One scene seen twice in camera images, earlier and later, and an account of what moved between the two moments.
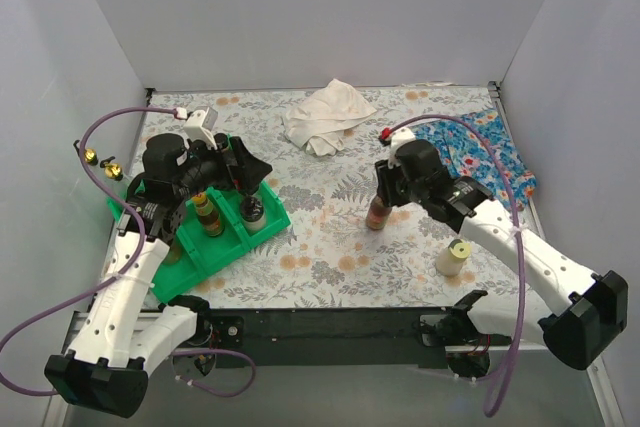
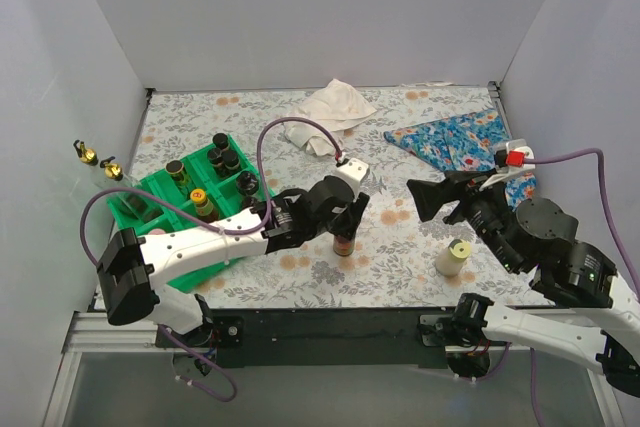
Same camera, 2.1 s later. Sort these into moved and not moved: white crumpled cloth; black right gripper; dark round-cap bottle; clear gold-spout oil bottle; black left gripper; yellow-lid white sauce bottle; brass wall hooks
Moved: black left gripper; black right gripper
Not moved: brass wall hooks; yellow-lid white sauce bottle; clear gold-spout oil bottle; dark round-cap bottle; white crumpled cloth
